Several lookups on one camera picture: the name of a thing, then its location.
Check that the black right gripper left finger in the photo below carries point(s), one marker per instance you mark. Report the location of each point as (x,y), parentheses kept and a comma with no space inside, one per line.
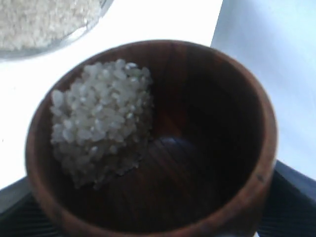
(20,215)

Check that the metal plate of rice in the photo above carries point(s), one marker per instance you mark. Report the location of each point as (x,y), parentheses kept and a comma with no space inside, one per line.
(7,55)

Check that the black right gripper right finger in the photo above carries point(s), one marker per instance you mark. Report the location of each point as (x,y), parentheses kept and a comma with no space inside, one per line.
(290,209)

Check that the rice in wooden cup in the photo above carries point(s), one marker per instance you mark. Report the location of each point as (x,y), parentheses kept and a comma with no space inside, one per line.
(101,125)

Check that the white backdrop curtain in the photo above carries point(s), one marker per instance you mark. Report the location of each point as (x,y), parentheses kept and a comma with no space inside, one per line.
(276,41)

